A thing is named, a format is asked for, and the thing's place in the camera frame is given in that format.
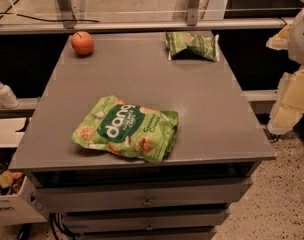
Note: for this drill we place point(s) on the white cardboard box with snacks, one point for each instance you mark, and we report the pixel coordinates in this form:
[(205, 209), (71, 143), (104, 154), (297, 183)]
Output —
[(17, 204)]

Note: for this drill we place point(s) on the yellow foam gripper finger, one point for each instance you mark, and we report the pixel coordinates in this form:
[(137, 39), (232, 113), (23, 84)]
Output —
[(289, 106), (280, 40)]

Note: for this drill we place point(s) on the white pump sanitizer bottle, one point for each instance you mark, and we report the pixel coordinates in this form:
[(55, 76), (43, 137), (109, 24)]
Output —
[(7, 97)]

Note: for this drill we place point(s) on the red apple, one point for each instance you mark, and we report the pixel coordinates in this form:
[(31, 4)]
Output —
[(82, 43)]

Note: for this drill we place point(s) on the green dang rice chips bag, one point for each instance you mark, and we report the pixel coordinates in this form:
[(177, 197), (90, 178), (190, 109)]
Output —
[(128, 130)]

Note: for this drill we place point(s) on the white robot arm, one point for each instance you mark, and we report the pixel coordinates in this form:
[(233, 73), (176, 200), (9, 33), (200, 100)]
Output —
[(296, 40)]

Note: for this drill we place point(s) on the green jalapeno chip bag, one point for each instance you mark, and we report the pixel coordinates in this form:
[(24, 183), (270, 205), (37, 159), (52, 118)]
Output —
[(199, 45)]

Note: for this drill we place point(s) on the grey metal rail frame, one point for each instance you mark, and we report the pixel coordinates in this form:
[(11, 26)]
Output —
[(105, 16)]

